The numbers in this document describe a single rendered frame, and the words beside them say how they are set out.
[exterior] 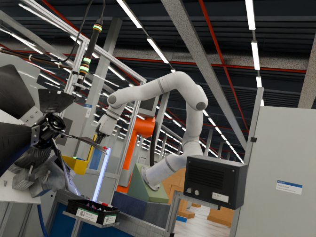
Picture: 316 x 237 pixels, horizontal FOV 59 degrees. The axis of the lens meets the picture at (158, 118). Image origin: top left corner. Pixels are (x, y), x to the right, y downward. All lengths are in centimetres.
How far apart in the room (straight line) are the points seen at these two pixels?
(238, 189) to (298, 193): 147
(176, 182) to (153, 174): 755
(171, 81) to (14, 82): 77
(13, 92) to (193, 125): 97
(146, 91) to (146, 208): 71
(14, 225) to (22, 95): 118
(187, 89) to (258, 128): 144
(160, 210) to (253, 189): 115
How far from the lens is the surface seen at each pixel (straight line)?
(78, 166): 189
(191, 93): 154
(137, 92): 153
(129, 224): 156
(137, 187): 189
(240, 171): 126
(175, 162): 182
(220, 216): 1050
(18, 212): 235
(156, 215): 187
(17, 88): 146
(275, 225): 273
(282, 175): 274
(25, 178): 142
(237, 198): 128
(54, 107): 158
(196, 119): 167
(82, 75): 155
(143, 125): 552
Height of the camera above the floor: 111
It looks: 11 degrees up
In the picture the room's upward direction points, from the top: 15 degrees clockwise
